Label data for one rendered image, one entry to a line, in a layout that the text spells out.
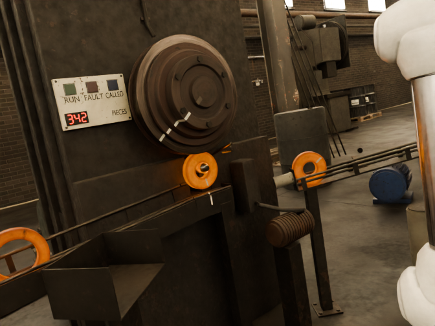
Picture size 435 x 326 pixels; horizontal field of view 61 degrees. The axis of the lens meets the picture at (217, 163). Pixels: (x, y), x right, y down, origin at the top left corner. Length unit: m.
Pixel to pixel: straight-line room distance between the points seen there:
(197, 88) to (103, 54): 0.38
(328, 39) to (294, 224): 8.03
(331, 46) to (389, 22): 8.61
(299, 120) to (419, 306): 3.29
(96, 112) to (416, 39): 1.05
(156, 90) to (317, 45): 8.07
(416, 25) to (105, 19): 1.09
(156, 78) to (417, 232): 1.18
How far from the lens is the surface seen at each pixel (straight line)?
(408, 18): 0.88
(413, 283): 0.96
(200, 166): 1.48
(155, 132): 1.38
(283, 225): 1.61
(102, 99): 1.46
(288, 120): 4.11
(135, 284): 1.11
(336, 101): 9.34
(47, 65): 1.44
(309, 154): 1.72
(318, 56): 9.27
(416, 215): 1.65
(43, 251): 1.30
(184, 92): 1.37
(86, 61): 1.49
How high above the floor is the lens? 1.04
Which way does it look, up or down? 8 degrees down
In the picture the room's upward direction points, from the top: 10 degrees counter-clockwise
